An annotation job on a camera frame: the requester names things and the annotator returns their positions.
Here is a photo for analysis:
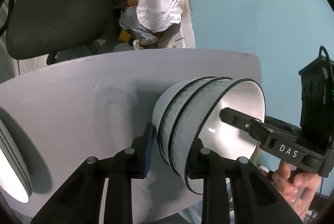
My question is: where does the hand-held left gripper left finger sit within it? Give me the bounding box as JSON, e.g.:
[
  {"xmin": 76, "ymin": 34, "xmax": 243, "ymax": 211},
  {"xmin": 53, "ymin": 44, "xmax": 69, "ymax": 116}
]
[{"xmin": 31, "ymin": 123, "xmax": 155, "ymax": 224}]

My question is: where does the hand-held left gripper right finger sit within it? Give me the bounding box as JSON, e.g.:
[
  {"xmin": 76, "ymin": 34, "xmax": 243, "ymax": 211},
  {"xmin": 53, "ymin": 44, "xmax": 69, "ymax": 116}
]
[{"xmin": 188, "ymin": 140, "xmax": 303, "ymax": 224}]

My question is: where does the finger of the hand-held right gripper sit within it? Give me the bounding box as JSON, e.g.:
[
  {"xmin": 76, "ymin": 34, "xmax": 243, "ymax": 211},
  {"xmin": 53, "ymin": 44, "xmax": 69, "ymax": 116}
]
[{"xmin": 220, "ymin": 107, "xmax": 263, "ymax": 136}]

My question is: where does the white bowl black rim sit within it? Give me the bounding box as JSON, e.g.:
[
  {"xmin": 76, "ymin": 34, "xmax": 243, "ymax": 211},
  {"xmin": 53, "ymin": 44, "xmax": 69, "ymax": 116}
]
[
  {"xmin": 152, "ymin": 76, "xmax": 218, "ymax": 162},
  {"xmin": 168, "ymin": 78, "xmax": 267, "ymax": 195},
  {"xmin": 157, "ymin": 76, "xmax": 233, "ymax": 178}
]

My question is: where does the large white plate black rim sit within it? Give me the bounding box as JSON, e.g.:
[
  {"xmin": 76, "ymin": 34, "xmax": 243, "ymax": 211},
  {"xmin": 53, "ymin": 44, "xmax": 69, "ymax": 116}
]
[
  {"xmin": 0, "ymin": 120, "xmax": 30, "ymax": 203},
  {"xmin": 0, "ymin": 109, "xmax": 33, "ymax": 194}
]

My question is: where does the person's right hand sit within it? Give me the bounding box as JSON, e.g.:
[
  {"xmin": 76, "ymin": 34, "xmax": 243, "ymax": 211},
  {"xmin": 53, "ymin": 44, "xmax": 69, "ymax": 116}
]
[{"xmin": 272, "ymin": 161, "xmax": 322, "ymax": 215}]

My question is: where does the clear plastic bag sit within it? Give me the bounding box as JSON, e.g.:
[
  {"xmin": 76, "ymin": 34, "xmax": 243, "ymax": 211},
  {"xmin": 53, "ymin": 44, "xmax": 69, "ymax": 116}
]
[{"xmin": 119, "ymin": 6, "xmax": 160, "ymax": 45}]

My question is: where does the white plastic bag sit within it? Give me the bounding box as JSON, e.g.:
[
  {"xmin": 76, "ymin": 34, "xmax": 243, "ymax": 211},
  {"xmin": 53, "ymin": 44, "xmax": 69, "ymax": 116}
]
[{"xmin": 136, "ymin": 0, "xmax": 182, "ymax": 33}]

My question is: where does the black office chair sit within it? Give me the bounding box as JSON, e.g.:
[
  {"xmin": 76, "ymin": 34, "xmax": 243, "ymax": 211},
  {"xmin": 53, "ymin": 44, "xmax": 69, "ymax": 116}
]
[{"xmin": 5, "ymin": 0, "xmax": 148, "ymax": 66}]

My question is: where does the black cable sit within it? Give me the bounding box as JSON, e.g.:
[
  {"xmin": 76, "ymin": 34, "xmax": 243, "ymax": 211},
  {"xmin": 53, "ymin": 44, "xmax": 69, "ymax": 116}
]
[{"xmin": 319, "ymin": 46, "xmax": 330, "ymax": 64}]

